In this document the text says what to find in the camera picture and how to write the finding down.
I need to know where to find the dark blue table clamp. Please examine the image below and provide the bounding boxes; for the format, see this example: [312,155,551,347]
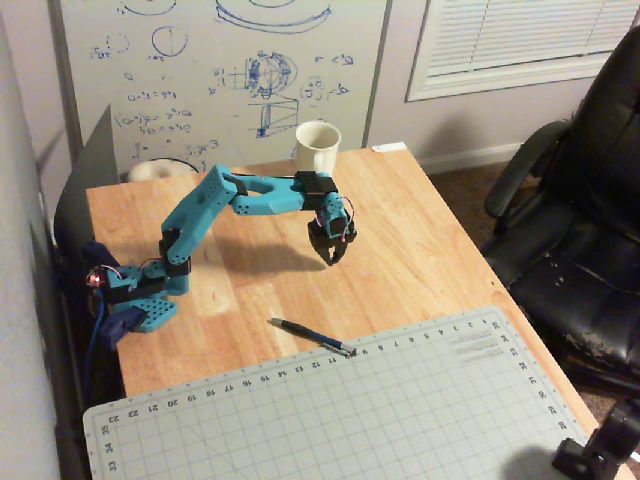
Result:
[97,307,145,350]
[81,240,121,275]

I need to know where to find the black leather office chair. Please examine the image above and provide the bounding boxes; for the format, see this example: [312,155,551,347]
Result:
[481,23,640,397]

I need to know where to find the dark blue pen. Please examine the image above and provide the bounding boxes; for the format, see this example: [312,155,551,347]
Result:
[267,317,358,358]

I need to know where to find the white round object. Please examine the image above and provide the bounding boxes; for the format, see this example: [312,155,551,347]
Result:
[128,158,199,183]

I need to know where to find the blue cable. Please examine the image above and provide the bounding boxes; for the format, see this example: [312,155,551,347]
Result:
[83,294,109,406]

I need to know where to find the white window blinds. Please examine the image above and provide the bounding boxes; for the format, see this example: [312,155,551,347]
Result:
[405,0,640,103]

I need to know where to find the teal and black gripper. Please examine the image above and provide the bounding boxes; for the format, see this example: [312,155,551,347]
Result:
[307,193,359,267]

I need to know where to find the whiteboard with blue drawings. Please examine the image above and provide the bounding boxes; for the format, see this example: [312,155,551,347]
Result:
[47,0,394,175]

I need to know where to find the dark grey flat panel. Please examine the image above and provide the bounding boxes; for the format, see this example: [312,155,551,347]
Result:
[51,103,122,251]

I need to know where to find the cream ceramic cup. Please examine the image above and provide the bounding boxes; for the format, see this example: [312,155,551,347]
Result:
[293,120,343,177]

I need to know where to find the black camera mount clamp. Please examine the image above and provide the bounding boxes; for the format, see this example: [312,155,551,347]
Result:
[551,398,640,480]

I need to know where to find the grey cutting mat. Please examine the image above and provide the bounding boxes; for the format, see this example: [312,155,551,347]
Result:
[82,305,592,480]

